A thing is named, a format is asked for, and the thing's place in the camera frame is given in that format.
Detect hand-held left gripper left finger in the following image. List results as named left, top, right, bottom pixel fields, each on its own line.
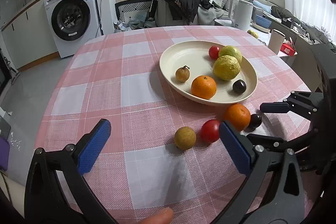
left=24, top=119, right=117, bottom=224

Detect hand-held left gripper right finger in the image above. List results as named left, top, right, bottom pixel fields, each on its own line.
left=211, top=120, right=307, bottom=224

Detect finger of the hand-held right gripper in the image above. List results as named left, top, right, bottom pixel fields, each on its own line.
left=260, top=91, right=324, bottom=118
left=246, top=127, right=320, bottom=155

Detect dark purple plum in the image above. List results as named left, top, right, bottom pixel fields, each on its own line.
left=247, top=113, right=262, bottom=130
left=232, top=79, right=247, bottom=94

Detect red cherry tomato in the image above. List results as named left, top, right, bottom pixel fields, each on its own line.
left=201, top=119, right=221, bottom=144
left=208, top=46, right=220, bottom=60

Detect orange mandarin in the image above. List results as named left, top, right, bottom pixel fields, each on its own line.
left=191, top=75, right=217, bottom=100
left=223, top=103, right=251, bottom=132

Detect bumpy yellow-green guava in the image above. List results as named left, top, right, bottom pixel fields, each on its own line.
left=212, top=55, right=241, bottom=81

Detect smooth yellow-green guava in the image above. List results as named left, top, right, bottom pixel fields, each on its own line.
left=218, top=45, right=243, bottom=63

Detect brown longan with stem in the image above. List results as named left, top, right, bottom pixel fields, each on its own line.
left=175, top=65, right=190, bottom=82

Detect cream round plate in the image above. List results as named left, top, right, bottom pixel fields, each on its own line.
left=159, top=41, right=258, bottom=106

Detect person's left hand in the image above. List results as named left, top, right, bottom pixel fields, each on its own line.
left=138, top=208, right=174, bottom=224

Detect pink checkered tablecloth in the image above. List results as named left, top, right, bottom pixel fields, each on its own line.
left=34, top=25, right=314, bottom=224

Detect white side table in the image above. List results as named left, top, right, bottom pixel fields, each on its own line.
left=214, top=18, right=323, bottom=93

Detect red box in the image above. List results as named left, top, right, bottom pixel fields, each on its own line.
left=280, top=40, right=298, bottom=56

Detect white tumbler cup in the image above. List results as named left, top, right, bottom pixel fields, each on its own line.
left=268, top=29, right=285, bottom=55

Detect stack of blue bowls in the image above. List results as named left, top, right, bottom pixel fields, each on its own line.
left=255, top=15, right=271, bottom=29

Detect dark blanket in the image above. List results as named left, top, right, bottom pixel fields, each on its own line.
left=272, top=5, right=336, bottom=48

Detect purple bag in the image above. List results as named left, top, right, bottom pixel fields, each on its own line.
left=0, top=137, right=10, bottom=170

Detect white electric kettle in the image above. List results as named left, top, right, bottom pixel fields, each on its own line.
left=228, top=0, right=254, bottom=31

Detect grey clothing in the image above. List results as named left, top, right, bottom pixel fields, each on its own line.
left=155, top=0, right=223, bottom=28

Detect crumpled plastic bag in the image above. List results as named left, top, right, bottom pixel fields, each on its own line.
left=113, top=17, right=155, bottom=31

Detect white washing machine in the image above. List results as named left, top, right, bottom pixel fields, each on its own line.
left=43, top=0, right=101, bottom=59

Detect white kitchen base cabinet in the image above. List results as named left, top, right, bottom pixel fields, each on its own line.
left=0, top=0, right=59, bottom=71

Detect black chair with patterned cushion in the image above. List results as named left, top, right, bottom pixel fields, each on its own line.
left=115, top=0, right=153, bottom=28

